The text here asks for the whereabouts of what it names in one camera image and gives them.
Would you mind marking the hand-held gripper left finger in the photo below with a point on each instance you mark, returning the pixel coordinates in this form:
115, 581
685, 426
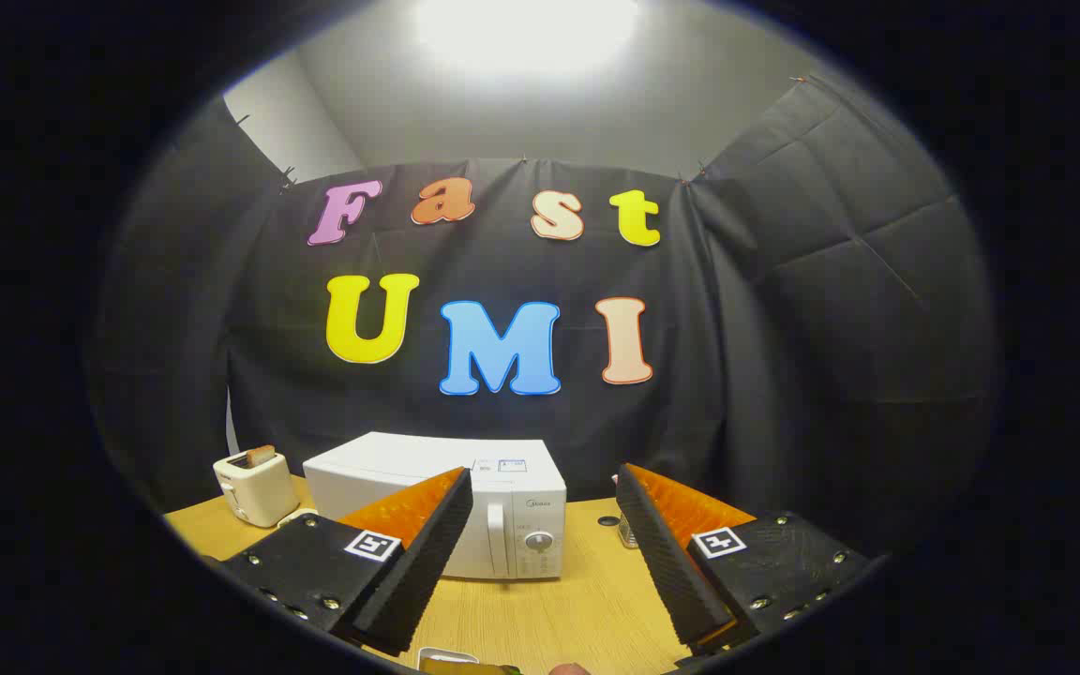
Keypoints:
427, 553

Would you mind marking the bright ceiling light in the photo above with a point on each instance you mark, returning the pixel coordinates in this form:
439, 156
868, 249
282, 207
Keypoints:
526, 33

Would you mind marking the toast slice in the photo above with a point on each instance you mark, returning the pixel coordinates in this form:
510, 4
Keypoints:
261, 456

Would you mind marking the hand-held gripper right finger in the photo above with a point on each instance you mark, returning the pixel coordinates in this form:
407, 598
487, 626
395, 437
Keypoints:
667, 562

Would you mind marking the lettuce sandwich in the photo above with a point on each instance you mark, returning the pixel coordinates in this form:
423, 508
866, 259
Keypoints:
474, 668

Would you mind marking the white microwave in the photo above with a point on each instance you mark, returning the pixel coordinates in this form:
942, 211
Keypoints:
521, 511

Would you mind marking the white rectangular tray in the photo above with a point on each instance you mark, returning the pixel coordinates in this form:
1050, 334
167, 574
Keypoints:
442, 654

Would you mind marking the white toaster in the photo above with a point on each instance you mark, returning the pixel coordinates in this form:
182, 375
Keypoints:
254, 492

